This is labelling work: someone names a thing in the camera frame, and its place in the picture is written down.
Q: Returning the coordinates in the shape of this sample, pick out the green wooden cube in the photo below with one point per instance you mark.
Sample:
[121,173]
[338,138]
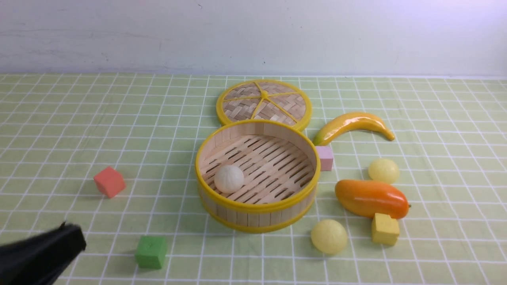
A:
[151,252]

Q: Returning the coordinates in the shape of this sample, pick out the bamboo steamer tray yellow rim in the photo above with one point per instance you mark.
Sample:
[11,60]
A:
[281,168]

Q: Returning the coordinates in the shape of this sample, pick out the white toy bun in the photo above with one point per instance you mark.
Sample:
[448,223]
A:
[229,179]

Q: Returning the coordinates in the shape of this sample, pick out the yellow toy banana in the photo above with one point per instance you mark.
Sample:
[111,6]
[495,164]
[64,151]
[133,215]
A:
[351,121]

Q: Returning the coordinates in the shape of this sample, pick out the woven bamboo steamer lid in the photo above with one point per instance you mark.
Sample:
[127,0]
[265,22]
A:
[265,99]

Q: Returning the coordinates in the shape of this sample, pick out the red wooden cube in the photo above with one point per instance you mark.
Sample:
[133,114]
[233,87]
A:
[109,182]

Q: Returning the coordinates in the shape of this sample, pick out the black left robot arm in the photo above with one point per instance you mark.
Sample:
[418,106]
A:
[41,259]

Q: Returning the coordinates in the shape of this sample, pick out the yellow wooden cube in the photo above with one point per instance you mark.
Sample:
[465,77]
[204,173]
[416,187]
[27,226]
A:
[384,229]

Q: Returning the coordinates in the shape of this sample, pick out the orange toy mango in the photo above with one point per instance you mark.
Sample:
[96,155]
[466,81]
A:
[365,198]

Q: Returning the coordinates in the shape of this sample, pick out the yellow bun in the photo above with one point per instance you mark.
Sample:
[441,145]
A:
[329,237]
[384,170]

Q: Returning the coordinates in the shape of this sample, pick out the pink wooden cube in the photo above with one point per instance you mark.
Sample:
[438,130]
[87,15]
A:
[326,157]

